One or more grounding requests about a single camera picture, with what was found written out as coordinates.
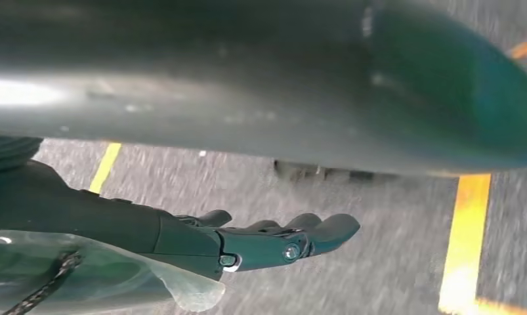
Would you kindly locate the clear plastic cover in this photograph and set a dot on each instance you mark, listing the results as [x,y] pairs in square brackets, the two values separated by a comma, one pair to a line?
[115,278]

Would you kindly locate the yellow floor tape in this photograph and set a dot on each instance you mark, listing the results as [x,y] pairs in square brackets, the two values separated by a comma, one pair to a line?
[104,167]
[463,239]

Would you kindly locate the ribbed grey right arm sleeve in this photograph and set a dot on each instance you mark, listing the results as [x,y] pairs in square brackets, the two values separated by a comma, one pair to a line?
[6,152]

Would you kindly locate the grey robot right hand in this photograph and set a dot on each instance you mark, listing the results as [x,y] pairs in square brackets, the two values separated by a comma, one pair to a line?
[115,221]

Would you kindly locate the grey robot body shell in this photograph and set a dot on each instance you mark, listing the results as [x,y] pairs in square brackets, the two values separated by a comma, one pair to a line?
[245,78]

